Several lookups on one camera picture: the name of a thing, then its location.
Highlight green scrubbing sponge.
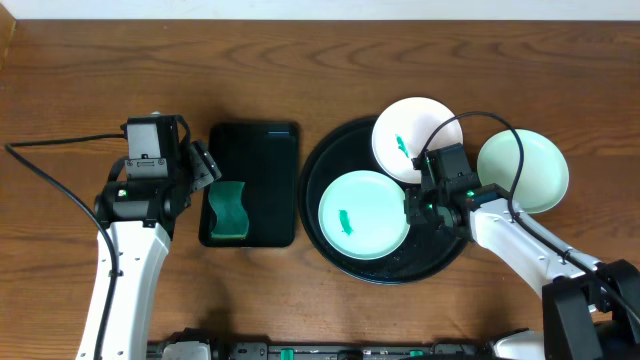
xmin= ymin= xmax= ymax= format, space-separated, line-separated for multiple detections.
xmin=208 ymin=181 xmax=249 ymax=241

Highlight mint plate bottom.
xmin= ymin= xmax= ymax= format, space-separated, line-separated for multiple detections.
xmin=318 ymin=170 xmax=410 ymax=261

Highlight mint plate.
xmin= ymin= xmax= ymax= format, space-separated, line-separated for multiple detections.
xmin=318 ymin=170 xmax=410 ymax=261
xmin=477 ymin=129 xmax=569 ymax=214

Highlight white plate top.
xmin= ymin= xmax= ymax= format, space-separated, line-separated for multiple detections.
xmin=371 ymin=97 xmax=454 ymax=184

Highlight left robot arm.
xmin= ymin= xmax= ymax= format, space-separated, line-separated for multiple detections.
xmin=77 ymin=157 xmax=175 ymax=359

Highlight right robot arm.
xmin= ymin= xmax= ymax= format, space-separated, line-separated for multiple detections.
xmin=405 ymin=174 xmax=639 ymax=359

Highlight black round tray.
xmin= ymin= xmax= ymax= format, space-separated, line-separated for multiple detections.
xmin=298 ymin=115 xmax=467 ymax=285

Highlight black rectangular water tray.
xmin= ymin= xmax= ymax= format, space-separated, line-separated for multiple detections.
xmin=199 ymin=122 xmax=299 ymax=248

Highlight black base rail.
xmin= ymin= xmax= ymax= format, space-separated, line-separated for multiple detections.
xmin=146 ymin=328 xmax=496 ymax=360

